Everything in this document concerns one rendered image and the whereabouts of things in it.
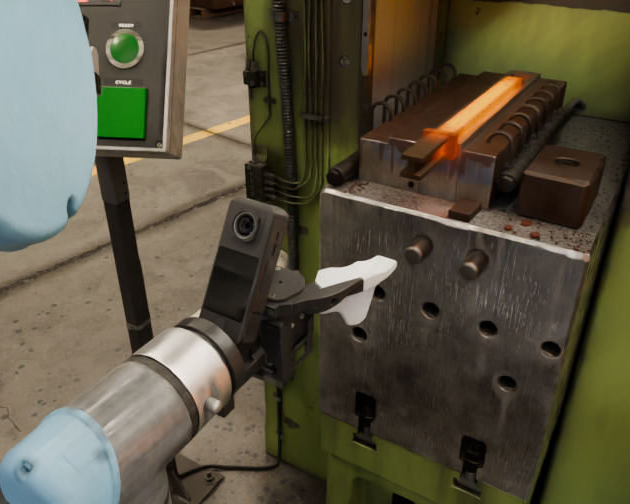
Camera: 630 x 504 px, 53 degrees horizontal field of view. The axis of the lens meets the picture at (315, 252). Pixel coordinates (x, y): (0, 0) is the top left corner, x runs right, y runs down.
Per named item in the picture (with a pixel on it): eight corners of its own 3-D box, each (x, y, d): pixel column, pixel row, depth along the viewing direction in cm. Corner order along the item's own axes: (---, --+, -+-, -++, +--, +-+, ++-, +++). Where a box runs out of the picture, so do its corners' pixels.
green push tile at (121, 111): (143, 138, 92) (146, 87, 92) (94, 136, 93) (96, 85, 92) (147, 140, 94) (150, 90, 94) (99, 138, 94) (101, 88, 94)
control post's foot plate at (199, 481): (170, 544, 143) (165, 518, 139) (101, 501, 153) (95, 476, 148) (228, 478, 159) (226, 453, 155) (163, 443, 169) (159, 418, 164)
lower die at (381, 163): (487, 209, 86) (497, 150, 82) (358, 178, 95) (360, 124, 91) (559, 122, 117) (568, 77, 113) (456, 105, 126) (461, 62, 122)
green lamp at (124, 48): (130, 67, 92) (126, 37, 89) (108, 63, 94) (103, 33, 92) (146, 63, 94) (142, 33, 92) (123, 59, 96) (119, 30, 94)
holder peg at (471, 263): (476, 284, 81) (479, 267, 79) (456, 278, 82) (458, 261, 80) (486, 270, 84) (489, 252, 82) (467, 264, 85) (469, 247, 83)
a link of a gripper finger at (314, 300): (347, 276, 58) (258, 296, 55) (347, 260, 57) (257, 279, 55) (370, 303, 55) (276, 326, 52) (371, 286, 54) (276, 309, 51)
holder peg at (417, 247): (420, 268, 84) (422, 250, 83) (402, 262, 85) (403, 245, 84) (432, 254, 87) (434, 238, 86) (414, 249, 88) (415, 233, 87)
